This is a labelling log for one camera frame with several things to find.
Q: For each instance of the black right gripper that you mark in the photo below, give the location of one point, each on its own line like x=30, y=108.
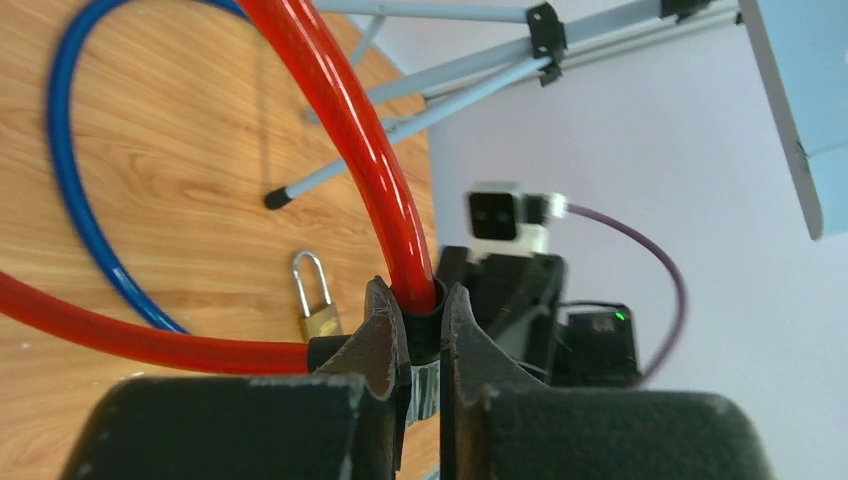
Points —
x=514, y=299

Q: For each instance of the brass padlock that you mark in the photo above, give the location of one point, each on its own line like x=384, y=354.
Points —
x=322, y=319

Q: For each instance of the red cable lock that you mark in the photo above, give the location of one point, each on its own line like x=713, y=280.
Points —
x=303, y=42

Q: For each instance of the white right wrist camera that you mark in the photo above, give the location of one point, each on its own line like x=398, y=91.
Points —
x=506, y=220

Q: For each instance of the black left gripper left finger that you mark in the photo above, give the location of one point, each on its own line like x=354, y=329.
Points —
x=344, y=421

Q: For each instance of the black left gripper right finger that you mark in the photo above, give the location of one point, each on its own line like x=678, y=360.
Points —
x=499, y=422

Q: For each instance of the blue cable lock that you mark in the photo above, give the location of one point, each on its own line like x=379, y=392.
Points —
x=183, y=173

